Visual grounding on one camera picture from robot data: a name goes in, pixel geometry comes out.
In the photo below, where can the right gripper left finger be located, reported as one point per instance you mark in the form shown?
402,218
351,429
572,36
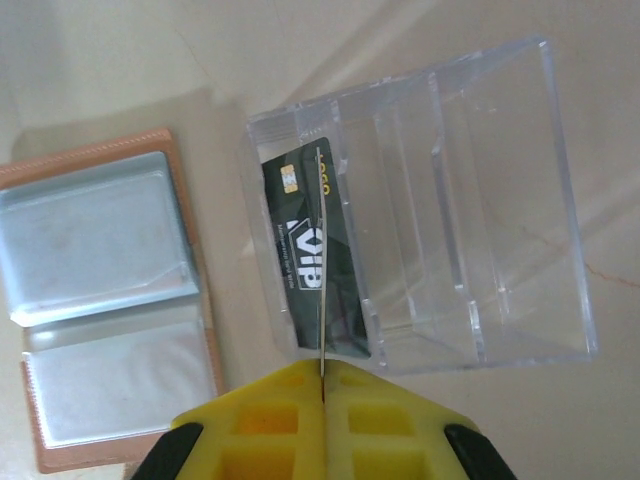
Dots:
260,430

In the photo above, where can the clear acrylic card stand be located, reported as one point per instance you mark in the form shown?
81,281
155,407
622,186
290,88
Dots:
500,225

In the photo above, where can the pink leather card holder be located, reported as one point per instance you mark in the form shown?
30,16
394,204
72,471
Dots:
100,240

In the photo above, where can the black VIP card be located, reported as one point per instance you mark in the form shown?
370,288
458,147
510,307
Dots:
295,225

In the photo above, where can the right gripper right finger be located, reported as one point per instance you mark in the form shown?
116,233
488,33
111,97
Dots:
390,430

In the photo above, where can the plastic bank card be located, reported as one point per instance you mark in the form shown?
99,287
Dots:
323,280

